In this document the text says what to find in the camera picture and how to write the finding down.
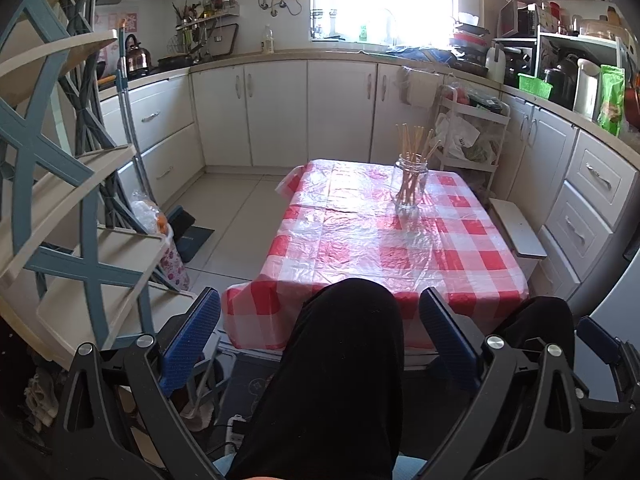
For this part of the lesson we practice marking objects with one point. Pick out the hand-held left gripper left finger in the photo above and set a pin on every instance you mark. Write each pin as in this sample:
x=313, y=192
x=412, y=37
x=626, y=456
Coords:
x=192, y=340

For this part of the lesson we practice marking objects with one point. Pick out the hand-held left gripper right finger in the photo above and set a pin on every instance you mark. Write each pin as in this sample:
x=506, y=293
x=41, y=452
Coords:
x=452, y=332

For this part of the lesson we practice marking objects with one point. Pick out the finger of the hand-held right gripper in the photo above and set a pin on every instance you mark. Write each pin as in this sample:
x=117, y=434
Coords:
x=597, y=340

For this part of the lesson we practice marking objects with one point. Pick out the clear glass jar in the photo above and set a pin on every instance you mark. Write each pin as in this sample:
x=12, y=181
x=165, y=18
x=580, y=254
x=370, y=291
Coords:
x=397, y=185

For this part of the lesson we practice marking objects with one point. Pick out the bundle of wooden chopsticks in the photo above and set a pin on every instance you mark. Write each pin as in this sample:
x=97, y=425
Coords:
x=407, y=140

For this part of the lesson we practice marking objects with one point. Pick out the person's right leg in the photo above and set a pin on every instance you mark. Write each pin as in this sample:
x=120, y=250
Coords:
x=540, y=320

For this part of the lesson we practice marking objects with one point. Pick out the person's leg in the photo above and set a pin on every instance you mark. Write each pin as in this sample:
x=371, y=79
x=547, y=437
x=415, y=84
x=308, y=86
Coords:
x=540, y=320
x=340, y=370

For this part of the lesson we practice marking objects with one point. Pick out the floral trash bin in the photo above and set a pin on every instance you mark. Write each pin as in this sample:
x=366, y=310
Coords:
x=175, y=265

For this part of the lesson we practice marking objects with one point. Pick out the white power strip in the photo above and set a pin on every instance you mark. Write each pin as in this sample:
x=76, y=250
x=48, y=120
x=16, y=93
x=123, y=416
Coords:
x=237, y=427

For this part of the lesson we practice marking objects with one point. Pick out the blue and white shelf rack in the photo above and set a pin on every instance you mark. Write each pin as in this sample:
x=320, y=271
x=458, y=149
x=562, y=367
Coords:
x=100, y=270

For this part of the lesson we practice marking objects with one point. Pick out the person's left leg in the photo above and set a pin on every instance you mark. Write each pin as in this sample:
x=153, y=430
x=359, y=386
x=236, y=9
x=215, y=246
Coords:
x=340, y=370

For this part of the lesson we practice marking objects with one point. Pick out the white stool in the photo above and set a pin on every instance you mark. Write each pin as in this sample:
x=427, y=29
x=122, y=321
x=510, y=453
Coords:
x=517, y=230

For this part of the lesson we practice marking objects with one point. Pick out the red checked plastic tablecloth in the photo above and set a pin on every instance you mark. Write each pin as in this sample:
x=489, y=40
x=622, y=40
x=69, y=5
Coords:
x=350, y=240

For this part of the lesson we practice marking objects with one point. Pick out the blue chair seat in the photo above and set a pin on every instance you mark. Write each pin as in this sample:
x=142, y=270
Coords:
x=410, y=467

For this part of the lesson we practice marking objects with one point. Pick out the grey cloth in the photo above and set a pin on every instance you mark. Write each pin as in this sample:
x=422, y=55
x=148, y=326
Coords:
x=42, y=402

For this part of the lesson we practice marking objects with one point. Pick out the white plastic bag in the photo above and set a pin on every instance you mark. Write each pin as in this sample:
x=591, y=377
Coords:
x=457, y=135

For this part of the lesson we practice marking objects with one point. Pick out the white rolling cart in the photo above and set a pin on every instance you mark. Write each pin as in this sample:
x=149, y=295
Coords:
x=495, y=125

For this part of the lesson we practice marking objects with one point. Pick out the red pot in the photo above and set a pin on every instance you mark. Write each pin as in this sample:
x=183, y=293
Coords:
x=632, y=107

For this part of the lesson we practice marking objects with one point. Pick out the green snack packet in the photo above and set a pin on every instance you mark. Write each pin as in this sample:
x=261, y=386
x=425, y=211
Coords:
x=612, y=100

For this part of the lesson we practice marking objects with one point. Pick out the white kitchen base cabinets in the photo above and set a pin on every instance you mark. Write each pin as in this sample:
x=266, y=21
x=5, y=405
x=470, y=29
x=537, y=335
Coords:
x=280, y=110

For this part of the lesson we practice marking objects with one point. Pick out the clear hanging plastic bag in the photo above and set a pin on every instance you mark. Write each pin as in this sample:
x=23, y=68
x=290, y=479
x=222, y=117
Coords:
x=417, y=87

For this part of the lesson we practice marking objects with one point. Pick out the white thermos pot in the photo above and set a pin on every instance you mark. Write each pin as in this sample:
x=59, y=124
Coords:
x=587, y=90

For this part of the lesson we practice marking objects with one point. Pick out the green plastic basket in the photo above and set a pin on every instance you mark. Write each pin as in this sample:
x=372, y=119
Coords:
x=535, y=87

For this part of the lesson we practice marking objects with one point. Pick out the black electric kettle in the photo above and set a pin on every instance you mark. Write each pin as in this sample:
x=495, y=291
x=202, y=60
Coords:
x=560, y=82

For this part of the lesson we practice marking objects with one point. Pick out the white plastic jug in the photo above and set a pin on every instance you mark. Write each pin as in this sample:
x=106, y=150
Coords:
x=496, y=65

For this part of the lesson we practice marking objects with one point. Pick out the black toaster oven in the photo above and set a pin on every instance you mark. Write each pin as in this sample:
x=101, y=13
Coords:
x=515, y=65

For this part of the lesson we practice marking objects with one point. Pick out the black griddle pan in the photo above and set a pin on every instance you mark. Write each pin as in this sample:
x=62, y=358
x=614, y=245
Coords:
x=107, y=74

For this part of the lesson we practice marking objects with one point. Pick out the blue bag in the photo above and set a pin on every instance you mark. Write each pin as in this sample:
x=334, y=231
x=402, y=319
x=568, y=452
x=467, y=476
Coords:
x=420, y=55

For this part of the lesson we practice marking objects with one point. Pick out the black frying pan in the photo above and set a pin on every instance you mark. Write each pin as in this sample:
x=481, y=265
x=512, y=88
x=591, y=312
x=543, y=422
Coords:
x=175, y=61

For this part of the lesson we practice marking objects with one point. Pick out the metal stovetop kettle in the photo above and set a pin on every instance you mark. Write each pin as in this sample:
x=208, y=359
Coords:
x=137, y=57

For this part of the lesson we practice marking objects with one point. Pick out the stack of dishes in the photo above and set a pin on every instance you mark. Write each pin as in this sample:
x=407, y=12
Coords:
x=470, y=42

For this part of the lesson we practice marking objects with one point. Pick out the white counter shelf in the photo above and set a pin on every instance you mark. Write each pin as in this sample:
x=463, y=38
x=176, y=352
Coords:
x=585, y=40

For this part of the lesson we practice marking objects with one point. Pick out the dark framed tray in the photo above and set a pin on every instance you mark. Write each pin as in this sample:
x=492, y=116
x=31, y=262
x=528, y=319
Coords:
x=222, y=40

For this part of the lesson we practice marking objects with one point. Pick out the clear plastic bottle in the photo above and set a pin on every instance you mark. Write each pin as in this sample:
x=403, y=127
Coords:
x=268, y=42

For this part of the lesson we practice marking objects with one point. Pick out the silver microwave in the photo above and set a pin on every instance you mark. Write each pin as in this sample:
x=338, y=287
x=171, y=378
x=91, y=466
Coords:
x=517, y=19

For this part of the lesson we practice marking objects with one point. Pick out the glass jars on windowsill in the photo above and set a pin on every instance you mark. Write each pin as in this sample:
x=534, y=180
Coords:
x=325, y=25

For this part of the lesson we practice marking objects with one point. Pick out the wall spice rack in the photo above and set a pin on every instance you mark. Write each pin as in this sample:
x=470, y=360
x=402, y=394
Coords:
x=205, y=12

